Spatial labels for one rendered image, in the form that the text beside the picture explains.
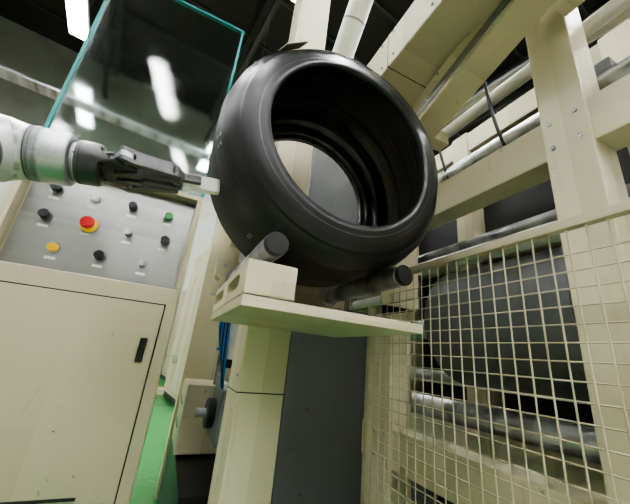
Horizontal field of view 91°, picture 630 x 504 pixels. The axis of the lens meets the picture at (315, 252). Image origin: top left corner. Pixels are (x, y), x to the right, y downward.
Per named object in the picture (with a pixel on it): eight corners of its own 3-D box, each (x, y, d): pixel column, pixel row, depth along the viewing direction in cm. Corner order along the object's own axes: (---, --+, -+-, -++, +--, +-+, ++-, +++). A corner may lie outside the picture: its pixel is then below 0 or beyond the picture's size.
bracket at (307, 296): (209, 295, 82) (216, 259, 85) (339, 316, 97) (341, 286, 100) (210, 293, 79) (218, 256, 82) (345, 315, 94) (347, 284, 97)
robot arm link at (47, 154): (49, 145, 56) (89, 153, 58) (37, 190, 53) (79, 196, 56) (30, 112, 48) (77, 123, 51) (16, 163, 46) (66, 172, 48)
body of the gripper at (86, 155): (74, 128, 51) (139, 142, 54) (86, 155, 58) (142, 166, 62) (65, 168, 48) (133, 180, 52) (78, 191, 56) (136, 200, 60)
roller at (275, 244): (240, 268, 85) (247, 283, 84) (225, 275, 82) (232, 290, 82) (283, 227, 54) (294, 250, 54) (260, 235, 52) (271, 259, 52)
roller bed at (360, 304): (349, 309, 113) (353, 235, 123) (382, 315, 119) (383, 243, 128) (382, 303, 96) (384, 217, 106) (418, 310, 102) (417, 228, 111)
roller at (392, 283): (331, 288, 95) (336, 302, 95) (319, 291, 93) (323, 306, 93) (409, 262, 65) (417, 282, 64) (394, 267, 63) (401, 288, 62)
